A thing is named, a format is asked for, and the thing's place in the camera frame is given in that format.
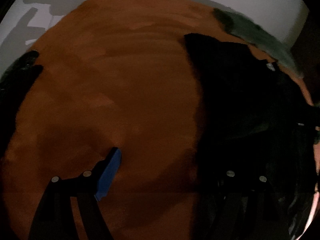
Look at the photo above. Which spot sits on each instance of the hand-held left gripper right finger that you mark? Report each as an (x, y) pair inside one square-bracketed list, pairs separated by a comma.
[(226, 180)]

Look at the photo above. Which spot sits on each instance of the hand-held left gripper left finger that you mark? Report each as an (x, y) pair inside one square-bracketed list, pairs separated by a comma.
[(110, 172)]

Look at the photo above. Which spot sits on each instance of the black shirt with grey print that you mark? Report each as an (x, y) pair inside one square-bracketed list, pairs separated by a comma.
[(237, 92)]

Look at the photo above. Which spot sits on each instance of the person's right forearm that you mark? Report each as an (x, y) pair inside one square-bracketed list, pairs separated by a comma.
[(315, 205)]

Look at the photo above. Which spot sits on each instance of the orange fleece blanket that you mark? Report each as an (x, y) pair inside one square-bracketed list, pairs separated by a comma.
[(112, 80)]

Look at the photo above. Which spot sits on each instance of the folded grey-green garment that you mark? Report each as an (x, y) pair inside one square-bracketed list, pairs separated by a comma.
[(260, 35)]

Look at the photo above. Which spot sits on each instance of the brown wooden door frame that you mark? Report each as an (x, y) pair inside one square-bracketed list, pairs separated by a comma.
[(307, 50)]

